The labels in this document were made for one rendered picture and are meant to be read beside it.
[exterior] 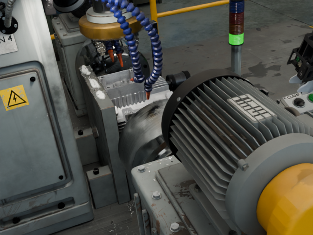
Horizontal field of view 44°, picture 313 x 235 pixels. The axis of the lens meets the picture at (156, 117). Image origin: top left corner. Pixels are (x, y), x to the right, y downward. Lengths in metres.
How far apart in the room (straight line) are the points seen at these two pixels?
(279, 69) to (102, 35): 1.16
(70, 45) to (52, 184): 0.65
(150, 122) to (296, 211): 0.54
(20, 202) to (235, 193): 0.72
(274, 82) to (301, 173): 1.38
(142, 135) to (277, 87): 1.02
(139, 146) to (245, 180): 0.44
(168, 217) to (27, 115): 0.45
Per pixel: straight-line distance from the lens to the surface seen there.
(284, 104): 1.16
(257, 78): 1.89
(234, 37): 1.63
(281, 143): 0.50
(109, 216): 1.20
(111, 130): 1.06
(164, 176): 0.72
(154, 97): 1.18
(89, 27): 1.04
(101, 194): 1.20
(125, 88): 1.13
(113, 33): 1.02
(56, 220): 1.16
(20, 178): 1.05
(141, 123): 0.93
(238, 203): 0.51
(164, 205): 0.69
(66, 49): 1.56
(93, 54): 1.38
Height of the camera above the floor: 1.65
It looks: 32 degrees down
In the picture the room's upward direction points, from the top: 6 degrees counter-clockwise
